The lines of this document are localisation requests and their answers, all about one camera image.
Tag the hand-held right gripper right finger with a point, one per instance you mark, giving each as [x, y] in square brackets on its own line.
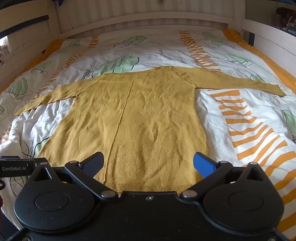
[201, 162]

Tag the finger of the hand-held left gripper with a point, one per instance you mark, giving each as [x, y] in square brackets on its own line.
[39, 160]

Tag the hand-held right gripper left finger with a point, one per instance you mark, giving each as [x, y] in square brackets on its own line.
[94, 162]

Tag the mustard yellow knit sweater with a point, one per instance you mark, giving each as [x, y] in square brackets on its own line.
[150, 115]

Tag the white leaf-print duvet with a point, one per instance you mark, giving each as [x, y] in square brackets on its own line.
[212, 109]

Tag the orange bed sheet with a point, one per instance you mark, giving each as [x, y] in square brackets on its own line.
[277, 67]

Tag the dark brown cloth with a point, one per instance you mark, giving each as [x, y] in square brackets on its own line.
[285, 17]

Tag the white wooden bed frame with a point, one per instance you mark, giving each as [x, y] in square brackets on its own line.
[138, 16]

